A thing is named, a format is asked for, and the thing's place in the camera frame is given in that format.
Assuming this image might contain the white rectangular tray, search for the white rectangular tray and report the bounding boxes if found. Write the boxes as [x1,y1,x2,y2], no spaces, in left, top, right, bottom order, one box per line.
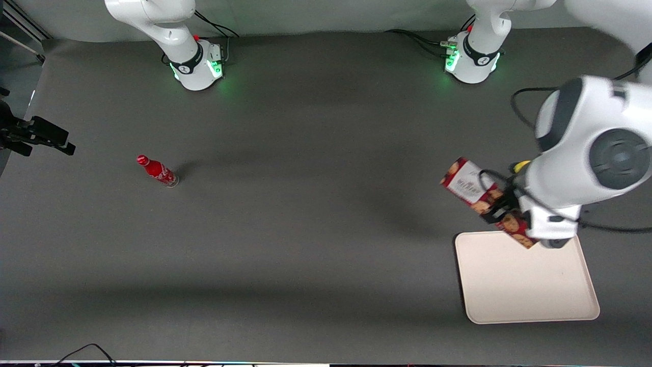
[455,231,601,325]

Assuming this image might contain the red cookie box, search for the red cookie box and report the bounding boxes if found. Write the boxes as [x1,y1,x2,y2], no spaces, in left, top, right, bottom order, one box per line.
[441,157,538,250]

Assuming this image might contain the grey metal frame bars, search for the grey metal frame bars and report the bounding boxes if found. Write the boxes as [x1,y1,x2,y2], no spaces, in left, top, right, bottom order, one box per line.
[0,0,47,63]

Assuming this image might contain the red cola bottle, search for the red cola bottle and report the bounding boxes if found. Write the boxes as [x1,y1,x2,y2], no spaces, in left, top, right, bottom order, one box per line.
[136,155,180,188]

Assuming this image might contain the black cable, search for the black cable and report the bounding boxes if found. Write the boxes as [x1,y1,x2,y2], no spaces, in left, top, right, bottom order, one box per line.
[50,343,119,367]
[384,29,450,53]
[194,9,240,39]
[577,218,652,234]
[510,86,560,131]

